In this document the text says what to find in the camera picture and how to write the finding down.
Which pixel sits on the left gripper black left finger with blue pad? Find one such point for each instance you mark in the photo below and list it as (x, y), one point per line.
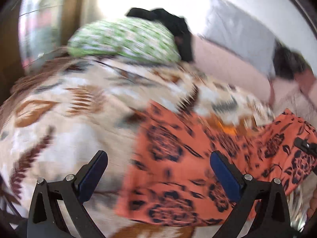
(45, 217)

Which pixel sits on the wooden window frame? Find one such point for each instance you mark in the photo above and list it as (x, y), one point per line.
(70, 19)

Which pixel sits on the cream leaf-pattern fleece blanket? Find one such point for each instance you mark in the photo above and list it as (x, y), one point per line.
(56, 121)

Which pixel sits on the orange floral print garment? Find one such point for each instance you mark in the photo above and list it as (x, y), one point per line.
(170, 181)

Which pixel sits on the black cloth on bed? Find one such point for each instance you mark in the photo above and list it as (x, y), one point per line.
(176, 25)

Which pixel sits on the dark furry cushion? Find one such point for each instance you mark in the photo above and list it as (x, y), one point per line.
(288, 62)

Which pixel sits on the grey pillow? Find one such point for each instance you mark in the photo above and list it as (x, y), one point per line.
(235, 30)

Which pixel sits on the green white patterned pillow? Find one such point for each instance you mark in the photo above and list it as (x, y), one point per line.
(132, 38)

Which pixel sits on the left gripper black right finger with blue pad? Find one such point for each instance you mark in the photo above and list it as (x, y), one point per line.
(268, 198)

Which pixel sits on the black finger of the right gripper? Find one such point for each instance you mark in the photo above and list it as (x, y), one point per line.
(304, 146)

